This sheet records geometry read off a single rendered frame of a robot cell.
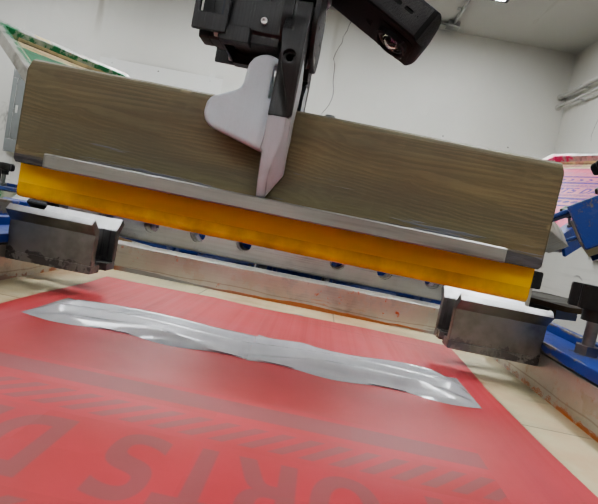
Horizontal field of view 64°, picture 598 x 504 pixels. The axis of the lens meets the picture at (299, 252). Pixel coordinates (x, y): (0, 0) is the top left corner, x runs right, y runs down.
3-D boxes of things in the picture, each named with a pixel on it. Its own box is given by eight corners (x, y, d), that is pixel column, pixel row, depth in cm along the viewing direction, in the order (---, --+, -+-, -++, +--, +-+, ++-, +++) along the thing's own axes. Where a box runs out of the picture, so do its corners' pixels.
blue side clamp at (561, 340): (653, 471, 34) (678, 377, 34) (583, 456, 35) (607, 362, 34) (499, 354, 64) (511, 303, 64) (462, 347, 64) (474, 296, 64)
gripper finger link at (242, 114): (194, 184, 33) (223, 60, 34) (278, 201, 33) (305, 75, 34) (183, 172, 30) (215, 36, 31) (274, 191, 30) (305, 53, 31)
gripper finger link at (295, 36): (268, 130, 34) (293, 16, 35) (292, 135, 34) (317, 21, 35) (261, 103, 29) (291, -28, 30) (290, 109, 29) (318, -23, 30)
